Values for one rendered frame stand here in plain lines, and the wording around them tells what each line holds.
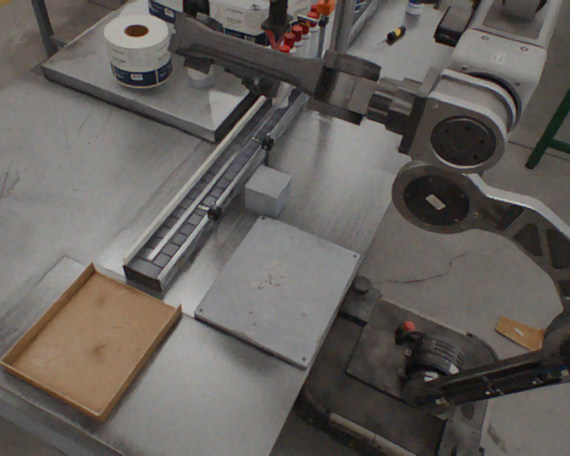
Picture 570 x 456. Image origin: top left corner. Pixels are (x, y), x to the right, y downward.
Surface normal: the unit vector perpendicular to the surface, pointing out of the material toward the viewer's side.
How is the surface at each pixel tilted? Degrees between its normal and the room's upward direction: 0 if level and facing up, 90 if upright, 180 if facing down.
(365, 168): 0
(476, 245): 0
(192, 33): 52
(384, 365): 0
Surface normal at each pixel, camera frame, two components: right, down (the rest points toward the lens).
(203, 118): 0.06, -0.64
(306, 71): -0.46, 0.04
